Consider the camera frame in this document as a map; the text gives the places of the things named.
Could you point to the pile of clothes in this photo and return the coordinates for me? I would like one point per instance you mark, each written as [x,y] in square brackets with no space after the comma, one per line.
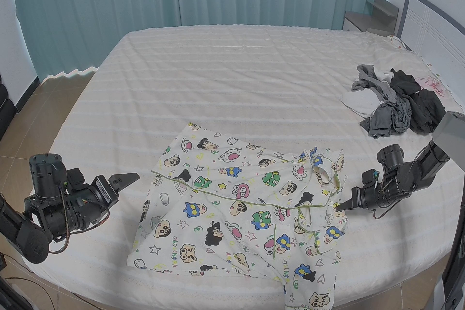
[396,108]

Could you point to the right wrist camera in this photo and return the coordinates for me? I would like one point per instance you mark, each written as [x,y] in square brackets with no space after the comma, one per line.
[368,176]

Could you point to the pale pink printed garment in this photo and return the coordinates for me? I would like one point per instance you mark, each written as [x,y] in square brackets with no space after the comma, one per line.
[434,85]

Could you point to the black padded chair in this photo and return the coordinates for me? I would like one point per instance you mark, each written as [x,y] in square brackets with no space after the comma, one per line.
[5,101]

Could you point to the white printed pyjama top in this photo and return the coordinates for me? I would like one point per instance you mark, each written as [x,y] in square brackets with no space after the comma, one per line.
[236,214]

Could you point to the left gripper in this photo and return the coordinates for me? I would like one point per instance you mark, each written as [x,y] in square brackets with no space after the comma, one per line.
[85,210]

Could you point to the grey bedside table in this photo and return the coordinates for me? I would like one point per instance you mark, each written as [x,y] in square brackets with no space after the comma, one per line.
[363,19]

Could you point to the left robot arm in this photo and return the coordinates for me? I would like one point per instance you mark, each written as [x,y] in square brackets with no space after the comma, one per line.
[43,174]

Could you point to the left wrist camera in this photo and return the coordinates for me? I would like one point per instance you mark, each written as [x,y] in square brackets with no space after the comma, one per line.
[76,177]

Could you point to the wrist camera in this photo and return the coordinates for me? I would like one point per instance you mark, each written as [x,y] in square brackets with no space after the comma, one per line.
[368,176]
[76,177]

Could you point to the bed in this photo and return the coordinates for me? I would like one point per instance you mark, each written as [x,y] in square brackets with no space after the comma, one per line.
[218,83]

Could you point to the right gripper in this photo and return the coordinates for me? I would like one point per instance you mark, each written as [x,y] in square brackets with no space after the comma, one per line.
[374,197]

